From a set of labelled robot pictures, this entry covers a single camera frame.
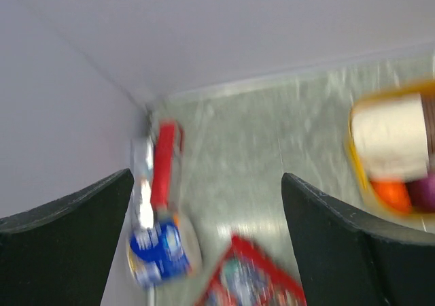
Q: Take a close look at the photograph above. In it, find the orange toy fruit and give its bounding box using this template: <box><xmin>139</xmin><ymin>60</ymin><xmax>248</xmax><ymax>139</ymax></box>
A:
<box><xmin>370</xmin><ymin>181</ymin><xmax>413</xmax><ymax>214</ymax></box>

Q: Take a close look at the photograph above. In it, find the blue white can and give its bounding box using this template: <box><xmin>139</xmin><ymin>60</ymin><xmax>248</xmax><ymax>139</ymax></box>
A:
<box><xmin>126</xmin><ymin>213</ymin><xmax>202</xmax><ymax>288</ymax></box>

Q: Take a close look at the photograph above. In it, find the red snack bag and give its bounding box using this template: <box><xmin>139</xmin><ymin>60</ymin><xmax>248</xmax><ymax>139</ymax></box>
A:
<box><xmin>195</xmin><ymin>235</ymin><xmax>307</xmax><ymax>305</ymax></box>

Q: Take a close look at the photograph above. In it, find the pink toy onion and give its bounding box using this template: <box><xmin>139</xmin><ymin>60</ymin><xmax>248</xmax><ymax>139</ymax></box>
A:
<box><xmin>406</xmin><ymin>173</ymin><xmax>434</xmax><ymax>212</ymax></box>

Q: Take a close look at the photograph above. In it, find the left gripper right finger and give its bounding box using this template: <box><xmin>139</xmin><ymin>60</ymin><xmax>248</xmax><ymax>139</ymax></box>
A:
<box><xmin>281</xmin><ymin>173</ymin><xmax>434</xmax><ymax>305</ymax></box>

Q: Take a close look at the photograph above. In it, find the yellow plastic bin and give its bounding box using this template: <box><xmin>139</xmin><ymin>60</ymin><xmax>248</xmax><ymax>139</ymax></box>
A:
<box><xmin>343</xmin><ymin>79</ymin><xmax>434</xmax><ymax>222</ymax></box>

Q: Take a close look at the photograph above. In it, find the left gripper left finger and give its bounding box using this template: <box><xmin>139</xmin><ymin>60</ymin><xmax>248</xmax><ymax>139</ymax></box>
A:
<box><xmin>1</xmin><ymin>169</ymin><xmax>134</xmax><ymax>305</ymax></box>

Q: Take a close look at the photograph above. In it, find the red silver box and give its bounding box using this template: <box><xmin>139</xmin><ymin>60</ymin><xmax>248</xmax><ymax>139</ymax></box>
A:
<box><xmin>131</xmin><ymin>119</ymin><xmax>184</xmax><ymax>228</ymax></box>

